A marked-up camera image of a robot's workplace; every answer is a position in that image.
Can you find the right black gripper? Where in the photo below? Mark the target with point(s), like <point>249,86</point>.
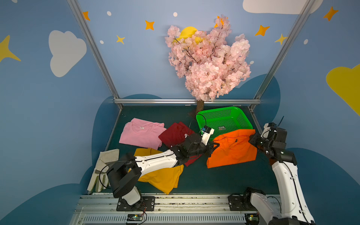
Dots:
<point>259,142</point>

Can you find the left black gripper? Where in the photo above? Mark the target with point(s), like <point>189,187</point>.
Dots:
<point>206,147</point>

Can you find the dark red t-shirt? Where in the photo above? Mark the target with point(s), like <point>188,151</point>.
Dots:
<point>175,135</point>

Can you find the orange t-shirt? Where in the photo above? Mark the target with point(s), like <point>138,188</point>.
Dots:
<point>234,148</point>

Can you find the yellow t-shirt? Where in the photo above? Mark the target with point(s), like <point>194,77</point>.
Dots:
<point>165,179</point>

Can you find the pink t-shirt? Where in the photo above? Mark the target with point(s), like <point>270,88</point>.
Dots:
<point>142,133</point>

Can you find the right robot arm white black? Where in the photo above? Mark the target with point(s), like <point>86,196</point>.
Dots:
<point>294,210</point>

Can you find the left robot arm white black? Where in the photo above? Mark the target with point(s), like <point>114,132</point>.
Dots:
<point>124,174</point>

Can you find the green plastic basket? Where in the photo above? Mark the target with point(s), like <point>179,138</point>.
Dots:
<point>223,120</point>

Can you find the right small circuit board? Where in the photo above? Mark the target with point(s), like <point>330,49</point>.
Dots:
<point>252,219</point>

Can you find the small circuit board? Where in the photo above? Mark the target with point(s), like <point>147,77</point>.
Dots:
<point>134,218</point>
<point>252,219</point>

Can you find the pink cherry blossom tree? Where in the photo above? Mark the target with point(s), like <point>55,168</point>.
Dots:
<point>210,66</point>

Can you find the left small circuit board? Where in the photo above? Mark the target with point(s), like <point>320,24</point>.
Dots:
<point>134,218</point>

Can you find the beige work glove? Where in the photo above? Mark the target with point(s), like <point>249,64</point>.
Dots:
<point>99,180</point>

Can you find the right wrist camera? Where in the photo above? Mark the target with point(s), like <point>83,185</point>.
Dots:
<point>269,129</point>

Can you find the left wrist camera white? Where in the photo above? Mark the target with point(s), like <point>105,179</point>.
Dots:
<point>206,134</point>

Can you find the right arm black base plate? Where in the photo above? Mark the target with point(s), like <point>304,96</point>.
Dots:
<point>238,202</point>

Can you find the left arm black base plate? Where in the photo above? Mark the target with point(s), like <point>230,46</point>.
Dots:
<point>146,203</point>

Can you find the aluminium frame back bar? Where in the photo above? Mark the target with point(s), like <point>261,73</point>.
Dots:
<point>184,101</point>

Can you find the aluminium front rail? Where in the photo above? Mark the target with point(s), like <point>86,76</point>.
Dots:
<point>100,209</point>

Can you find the right aluminium frame post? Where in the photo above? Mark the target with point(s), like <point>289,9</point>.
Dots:
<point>295,30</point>

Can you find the aluminium frame post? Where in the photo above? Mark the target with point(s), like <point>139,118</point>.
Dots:
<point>77,12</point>
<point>295,30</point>

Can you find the left aluminium frame post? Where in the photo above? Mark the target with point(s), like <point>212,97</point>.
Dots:
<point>77,12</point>

